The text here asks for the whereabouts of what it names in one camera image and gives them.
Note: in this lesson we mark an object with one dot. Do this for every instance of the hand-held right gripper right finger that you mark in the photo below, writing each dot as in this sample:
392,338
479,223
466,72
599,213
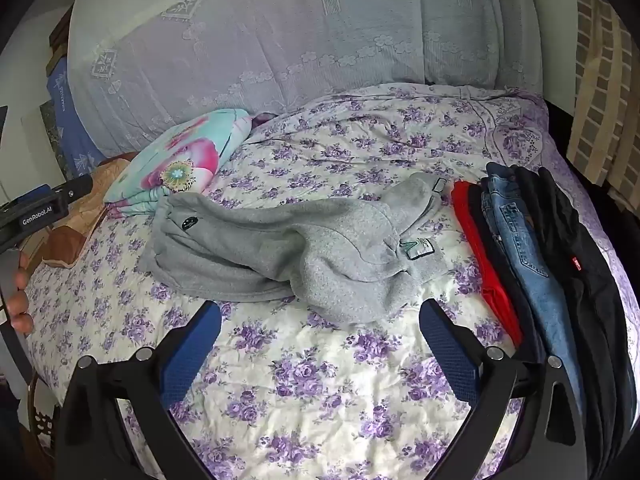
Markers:
450,350

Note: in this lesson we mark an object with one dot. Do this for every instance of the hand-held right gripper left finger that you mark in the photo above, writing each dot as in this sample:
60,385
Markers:
192,355

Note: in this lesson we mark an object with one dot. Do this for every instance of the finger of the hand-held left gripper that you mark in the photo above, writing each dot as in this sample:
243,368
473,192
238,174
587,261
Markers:
77,186

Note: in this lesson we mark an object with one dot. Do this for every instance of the grey knitted sweater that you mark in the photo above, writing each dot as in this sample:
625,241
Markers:
325,240

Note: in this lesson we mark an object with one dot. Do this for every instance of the folded black pants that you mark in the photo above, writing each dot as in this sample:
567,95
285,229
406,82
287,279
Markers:
585,270

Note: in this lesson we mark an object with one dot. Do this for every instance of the person's left hand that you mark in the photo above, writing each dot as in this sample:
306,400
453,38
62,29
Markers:
22,320

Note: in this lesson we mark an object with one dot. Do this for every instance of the wooden headboard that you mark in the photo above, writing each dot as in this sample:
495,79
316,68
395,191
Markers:
65,245

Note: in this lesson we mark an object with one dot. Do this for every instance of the blue box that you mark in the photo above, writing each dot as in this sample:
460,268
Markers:
65,110

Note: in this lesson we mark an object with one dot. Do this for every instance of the folded dark navy garment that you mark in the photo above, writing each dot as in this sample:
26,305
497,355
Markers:
522,320

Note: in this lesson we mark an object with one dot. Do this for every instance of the folded teal pink floral quilt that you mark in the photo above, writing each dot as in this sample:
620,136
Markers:
175,160

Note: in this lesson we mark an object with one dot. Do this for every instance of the folded red garment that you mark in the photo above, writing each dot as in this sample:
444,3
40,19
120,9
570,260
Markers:
480,240

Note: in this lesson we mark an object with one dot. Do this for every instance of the purple floral bedspread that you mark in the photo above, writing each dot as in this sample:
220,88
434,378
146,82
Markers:
310,370

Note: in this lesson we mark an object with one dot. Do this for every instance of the folded blue jeans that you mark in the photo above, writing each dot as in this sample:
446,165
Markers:
530,255

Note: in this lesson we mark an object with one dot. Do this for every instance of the pale lace cover cloth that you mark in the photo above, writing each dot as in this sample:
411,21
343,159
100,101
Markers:
275,35

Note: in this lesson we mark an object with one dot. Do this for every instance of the brick pattern curtain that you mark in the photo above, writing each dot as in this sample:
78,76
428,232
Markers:
600,110

